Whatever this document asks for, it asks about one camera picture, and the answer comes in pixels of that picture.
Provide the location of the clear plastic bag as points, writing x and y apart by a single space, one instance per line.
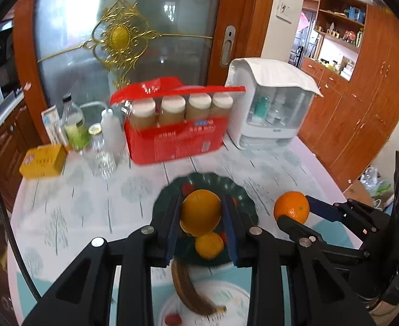
376 185

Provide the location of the white wall switch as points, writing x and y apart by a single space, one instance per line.
284 10

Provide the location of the small orange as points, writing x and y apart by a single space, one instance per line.
209 246
291 207

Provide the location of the red plastic package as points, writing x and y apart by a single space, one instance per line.
175 146

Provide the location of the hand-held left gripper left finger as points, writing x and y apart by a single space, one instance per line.
172 231

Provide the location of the red lychee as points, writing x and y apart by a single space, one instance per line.
173 320
187 188

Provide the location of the wooden open shelf unit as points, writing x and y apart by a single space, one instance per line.
338 20

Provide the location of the frosted glass sliding door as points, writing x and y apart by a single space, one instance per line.
186 13

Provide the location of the dark green scalloped plate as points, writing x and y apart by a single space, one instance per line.
206 180

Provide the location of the tree-print teal tablecloth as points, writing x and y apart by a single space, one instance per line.
67 210

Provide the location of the glass bottle with green liquid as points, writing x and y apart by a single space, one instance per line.
75 132

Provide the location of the wooden kitchen cabinets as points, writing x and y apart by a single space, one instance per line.
6 149

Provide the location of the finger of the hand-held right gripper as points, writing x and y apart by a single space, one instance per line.
298 227
325 209

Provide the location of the brown cardboard box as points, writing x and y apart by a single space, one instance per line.
357 193

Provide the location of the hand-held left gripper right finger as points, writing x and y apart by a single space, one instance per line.
230 231

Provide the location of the yellow cardboard box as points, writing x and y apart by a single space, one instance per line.
43 161

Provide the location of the white printed plate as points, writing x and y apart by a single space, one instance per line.
226 290

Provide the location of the glass jar with metal lid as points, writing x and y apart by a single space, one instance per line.
96 132

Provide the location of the brown overripe banana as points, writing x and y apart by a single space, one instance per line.
189 292

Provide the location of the white plastic bottle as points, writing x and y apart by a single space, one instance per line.
113 132

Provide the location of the red door decoration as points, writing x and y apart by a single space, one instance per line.
304 20

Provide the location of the brown wooden cabinet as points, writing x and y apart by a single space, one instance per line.
362 108

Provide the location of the gold door ornament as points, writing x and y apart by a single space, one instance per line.
119 37

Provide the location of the clear glass tumbler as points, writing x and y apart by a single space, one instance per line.
101 163

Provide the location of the small pink door sticker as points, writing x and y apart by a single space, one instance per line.
27 85

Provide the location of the white-lidded brown jar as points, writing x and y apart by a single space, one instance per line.
198 107
172 110
222 105
143 113

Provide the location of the white paper carton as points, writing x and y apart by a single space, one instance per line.
52 124

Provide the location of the white bottle sterilizer appliance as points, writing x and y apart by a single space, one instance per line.
270 108

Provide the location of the large orange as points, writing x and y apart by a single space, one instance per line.
201 212

